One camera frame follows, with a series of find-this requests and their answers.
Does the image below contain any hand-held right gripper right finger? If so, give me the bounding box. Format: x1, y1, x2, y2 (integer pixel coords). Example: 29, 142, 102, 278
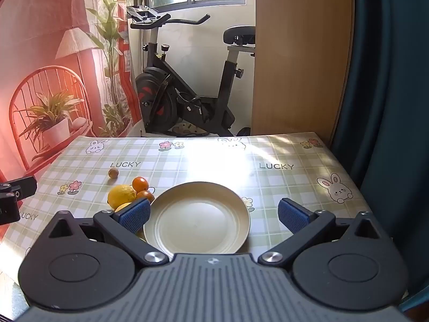
258, 198, 383, 265

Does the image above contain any cream round bowl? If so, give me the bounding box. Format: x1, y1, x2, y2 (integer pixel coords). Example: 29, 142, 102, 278
143, 182, 250, 255

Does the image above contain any yellow lemon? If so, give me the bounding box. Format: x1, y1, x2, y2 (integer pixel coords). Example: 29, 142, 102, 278
114, 202, 147, 243
107, 185, 137, 209

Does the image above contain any green checked tablecloth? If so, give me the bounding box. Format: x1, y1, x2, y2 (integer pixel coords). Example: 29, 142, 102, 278
0, 131, 371, 276

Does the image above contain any pair of shoes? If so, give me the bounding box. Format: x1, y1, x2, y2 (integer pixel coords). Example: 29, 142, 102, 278
168, 122, 210, 137

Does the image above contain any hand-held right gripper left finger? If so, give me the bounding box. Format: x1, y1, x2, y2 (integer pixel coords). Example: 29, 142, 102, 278
48, 198, 170, 265

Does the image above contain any wooden panel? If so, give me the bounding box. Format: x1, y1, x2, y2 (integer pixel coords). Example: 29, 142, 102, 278
251, 0, 356, 145

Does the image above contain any dark mottled orange tangerine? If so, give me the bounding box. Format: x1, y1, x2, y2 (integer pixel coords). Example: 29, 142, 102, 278
136, 190, 156, 204

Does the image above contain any black exercise bike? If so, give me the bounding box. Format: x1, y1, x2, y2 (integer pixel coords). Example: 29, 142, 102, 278
126, 5, 257, 138

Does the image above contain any dark teal curtain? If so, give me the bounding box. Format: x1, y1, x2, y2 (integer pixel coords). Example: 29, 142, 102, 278
330, 0, 429, 312

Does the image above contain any red printed wall backdrop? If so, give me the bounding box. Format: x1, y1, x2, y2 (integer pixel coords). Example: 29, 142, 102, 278
0, 0, 141, 242

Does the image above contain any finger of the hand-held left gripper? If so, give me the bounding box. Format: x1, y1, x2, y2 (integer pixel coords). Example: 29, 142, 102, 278
0, 176, 37, 224

